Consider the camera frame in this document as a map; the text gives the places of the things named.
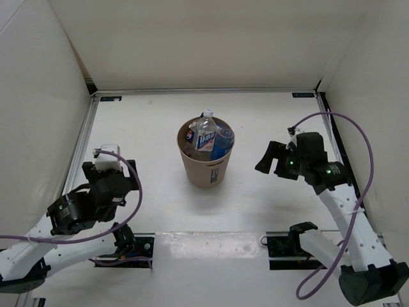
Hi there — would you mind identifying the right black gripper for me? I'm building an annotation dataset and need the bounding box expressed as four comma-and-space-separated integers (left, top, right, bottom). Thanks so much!
254, 141, 308, 180

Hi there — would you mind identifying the clear bottle blue white label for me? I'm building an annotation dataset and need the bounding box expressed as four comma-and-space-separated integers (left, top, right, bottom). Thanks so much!
194, 109, 217, 152

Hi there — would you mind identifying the small Pepsi bottle black cap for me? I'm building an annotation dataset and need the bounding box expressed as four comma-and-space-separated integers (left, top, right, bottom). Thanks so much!
185, 120, 197, 143

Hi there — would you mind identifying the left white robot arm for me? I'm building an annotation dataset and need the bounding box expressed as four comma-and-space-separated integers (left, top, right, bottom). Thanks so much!
1, 158, 140, 294

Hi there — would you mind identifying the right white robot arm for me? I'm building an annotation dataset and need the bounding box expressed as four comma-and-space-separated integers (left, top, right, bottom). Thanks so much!
255, 132, 408, 306

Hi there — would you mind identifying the brown cylindrical waste bin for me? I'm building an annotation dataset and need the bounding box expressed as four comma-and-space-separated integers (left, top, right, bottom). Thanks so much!
176, 117, 235, 189

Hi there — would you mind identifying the right dark table label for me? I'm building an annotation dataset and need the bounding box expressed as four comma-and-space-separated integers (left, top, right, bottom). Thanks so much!
291, 92, 316, 98

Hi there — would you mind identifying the dark table label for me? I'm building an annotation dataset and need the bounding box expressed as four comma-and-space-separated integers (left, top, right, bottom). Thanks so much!
291, 92, 316, 98
100, 96, 122, 102

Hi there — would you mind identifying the left dark table label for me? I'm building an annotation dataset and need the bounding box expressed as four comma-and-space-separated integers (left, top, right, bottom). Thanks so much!
100, 96, 122, 102

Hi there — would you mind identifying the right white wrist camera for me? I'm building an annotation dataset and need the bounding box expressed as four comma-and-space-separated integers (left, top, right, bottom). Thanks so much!
286, 127, 304, 151

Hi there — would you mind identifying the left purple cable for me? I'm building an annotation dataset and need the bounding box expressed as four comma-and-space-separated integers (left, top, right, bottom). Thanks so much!
0, 152, 155, 271

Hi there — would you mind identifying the purple cable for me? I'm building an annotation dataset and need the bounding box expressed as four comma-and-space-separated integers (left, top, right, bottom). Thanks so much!
0, 152, 155, 271
287, 111, 374, 300

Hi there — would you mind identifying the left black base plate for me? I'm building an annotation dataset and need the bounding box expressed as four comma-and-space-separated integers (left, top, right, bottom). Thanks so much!
91, 233, 155, 269

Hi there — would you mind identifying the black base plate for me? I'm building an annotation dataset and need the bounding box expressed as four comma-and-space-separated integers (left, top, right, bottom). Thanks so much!
91, 233, 155, 269
260, 232, 321, 271

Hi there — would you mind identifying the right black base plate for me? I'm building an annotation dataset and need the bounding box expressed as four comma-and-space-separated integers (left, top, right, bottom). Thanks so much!
260, 232, 321, 271

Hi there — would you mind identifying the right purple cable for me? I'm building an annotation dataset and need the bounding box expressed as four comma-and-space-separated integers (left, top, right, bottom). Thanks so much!
287, 111, 374, 300

